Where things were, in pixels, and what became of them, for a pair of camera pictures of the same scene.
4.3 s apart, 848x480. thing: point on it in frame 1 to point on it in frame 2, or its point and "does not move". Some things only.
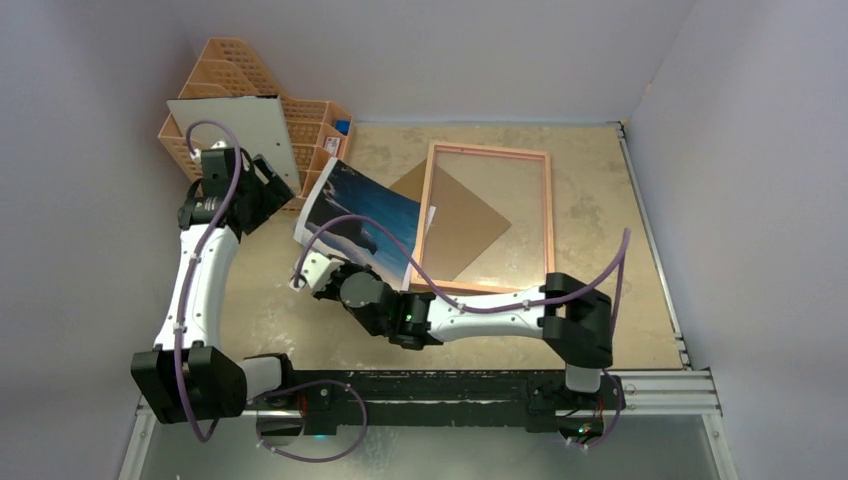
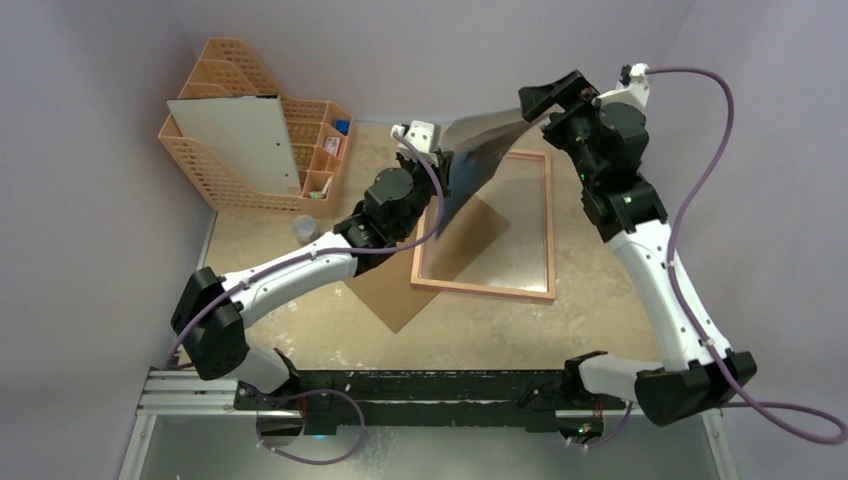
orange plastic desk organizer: [317, 129] does not move
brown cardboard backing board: [464, 225] does not move
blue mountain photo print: [345, 189] to [471, 164]
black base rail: [538, 400] does not move
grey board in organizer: [258, 123] does not move
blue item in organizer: [342, 126] does not move
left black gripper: [275, 197] to [442, 172]
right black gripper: [327, 283] to [561, 120]
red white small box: [332, 145] does not move
